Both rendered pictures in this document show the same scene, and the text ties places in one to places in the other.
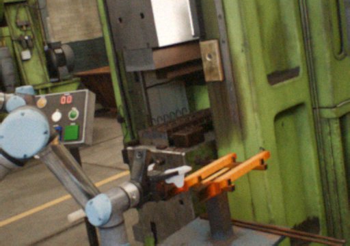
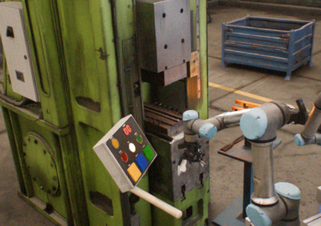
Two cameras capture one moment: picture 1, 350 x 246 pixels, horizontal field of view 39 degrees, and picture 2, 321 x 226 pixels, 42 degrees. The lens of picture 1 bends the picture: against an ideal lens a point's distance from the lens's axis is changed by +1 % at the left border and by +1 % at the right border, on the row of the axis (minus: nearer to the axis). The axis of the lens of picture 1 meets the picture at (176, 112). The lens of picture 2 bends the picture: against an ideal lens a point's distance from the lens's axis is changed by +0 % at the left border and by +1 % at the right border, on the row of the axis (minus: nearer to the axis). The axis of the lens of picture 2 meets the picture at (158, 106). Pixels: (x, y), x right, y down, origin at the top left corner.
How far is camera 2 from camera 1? 3.48 m
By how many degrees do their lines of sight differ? 86
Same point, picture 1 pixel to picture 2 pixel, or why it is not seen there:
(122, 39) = (165, 61)
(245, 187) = not seen: hidden behind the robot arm
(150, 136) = (176, 127)
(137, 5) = (180, 33)
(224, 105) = (194, 89)
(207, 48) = (193, 56)
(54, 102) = (121, 137)
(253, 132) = (205, 99)
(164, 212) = (192, 171)
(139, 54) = (177, 69)
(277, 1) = not seen: hidden behind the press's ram
